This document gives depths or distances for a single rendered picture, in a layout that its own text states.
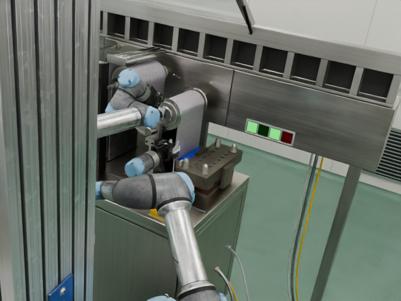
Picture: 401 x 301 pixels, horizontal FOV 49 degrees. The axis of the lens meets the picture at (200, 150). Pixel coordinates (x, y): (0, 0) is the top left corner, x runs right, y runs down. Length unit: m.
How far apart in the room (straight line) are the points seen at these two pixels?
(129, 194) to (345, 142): 1.06
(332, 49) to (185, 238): 1.07
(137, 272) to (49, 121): 1.41
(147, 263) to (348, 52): 1.26
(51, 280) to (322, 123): 1.45
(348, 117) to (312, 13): 2.49
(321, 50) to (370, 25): 2.33
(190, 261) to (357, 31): 3.33
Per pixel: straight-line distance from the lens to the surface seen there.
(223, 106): 2.23
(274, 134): 2.15
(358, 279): 3.39
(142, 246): 2.01
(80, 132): 0.87
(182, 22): 2.28
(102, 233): 2.14
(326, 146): 2.10
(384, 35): 4.32
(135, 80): 1.70
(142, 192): 1.41
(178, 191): 1.43
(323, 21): 4.41
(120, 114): 1.53
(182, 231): 1.38
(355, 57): 1.99
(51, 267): 0.94
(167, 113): 1.98
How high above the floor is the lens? 1.93
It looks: 24 degrees down
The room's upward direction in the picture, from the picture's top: 8 degrees clockwise
